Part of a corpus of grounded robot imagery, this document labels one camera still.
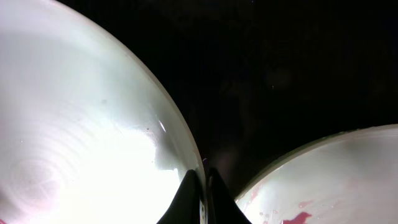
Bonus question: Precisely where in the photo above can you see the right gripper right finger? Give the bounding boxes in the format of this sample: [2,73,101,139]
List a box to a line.
[208,168,251,224]

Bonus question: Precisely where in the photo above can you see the light blue plate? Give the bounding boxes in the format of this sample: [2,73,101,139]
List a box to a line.
[1,0,207,223]
[235,124,397,223]

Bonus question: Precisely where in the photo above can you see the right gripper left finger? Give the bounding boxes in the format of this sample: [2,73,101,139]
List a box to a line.
[157,170,201,224]

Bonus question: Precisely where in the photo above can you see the black round tray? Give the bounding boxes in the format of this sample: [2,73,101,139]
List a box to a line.
[63,0,397,196]

